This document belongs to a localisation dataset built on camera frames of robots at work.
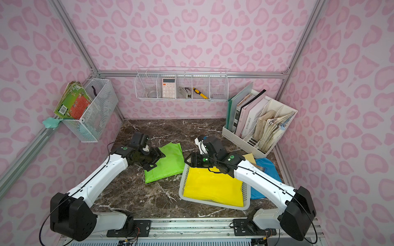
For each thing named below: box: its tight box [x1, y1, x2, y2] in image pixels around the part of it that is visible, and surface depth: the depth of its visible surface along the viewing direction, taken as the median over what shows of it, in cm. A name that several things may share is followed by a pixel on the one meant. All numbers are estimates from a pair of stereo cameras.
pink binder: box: [235, 89, 267, 138], surface depth 90 cm
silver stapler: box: [178, 86, 192, 99], surface depth 101 cm
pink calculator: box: [162, 77, 176, 98], surface depth 97 cm
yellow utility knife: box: [192, 87, 209, 100], surface depth 100 cm
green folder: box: [225, 82, 254, 131], surface depth 92 cm
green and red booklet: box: [53, 80, 93, 120], surface depth 73 cm
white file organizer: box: [221, 95, 299, 158], surface depth 94 cm
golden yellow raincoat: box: [183, 166, 245, 208], surface depth 77 cm
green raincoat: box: [144, 142, 186, 184], surface depth 92 cm
